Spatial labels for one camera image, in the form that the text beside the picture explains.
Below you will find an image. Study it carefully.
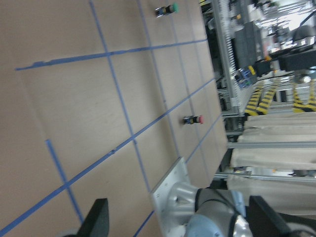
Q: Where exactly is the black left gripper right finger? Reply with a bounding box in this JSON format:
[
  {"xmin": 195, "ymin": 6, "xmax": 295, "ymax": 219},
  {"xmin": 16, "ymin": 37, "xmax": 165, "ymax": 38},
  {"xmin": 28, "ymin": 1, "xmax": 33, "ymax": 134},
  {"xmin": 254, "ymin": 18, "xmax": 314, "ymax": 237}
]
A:
[{"xmin": 248, "ymin": 196, "xmax": 292, "ymax": 237}]

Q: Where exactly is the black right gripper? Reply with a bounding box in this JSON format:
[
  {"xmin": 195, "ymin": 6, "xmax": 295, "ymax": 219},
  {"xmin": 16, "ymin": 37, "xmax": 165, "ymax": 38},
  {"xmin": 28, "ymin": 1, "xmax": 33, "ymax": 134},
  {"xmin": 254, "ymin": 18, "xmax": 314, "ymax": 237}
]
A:
[{"xmin": 254, "ymin": 49, "xmax": 316, "ymax": 77}]

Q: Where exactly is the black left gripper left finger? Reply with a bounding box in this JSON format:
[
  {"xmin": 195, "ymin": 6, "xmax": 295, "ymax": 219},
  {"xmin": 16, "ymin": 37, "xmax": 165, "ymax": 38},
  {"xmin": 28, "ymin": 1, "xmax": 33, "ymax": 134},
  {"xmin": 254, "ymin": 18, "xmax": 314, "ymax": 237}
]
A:
[{"xmin": 76, "ymin": 198, "xmax": 110, "ymax": 237}]

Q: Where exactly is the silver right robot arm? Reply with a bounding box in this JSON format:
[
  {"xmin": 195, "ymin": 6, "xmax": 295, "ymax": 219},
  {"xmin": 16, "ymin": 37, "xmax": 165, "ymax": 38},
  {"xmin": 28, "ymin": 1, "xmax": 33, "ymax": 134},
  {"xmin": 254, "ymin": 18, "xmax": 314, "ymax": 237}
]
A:
[{"xmin": 162, "ymin": 182, "xmax": 316, "ymax": 237}]

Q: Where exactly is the red push button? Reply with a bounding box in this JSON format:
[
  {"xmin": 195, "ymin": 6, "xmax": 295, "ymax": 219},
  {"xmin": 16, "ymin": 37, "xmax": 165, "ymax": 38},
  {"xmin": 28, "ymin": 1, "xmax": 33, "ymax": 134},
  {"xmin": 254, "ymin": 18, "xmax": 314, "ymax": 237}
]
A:
[{"xmin": 183, "ymin": 115, "xmax": 204, "ymax": 124}]

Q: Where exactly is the green push button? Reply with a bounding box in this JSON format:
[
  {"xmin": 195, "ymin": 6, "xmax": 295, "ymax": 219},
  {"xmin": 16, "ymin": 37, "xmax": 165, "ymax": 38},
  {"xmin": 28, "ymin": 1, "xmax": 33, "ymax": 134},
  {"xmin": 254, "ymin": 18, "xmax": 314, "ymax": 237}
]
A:
[{"xmin": 155, "ymin": 2, "xmax": 179, "ymax": 18}]

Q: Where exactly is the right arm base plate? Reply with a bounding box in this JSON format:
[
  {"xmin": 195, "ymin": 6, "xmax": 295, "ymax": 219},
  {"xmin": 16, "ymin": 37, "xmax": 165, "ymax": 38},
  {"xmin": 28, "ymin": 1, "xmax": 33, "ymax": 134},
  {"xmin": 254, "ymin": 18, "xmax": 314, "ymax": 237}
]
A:
[{"xmin": 150, "ymin": 157, "xmax": 198, "ymax": 237}]

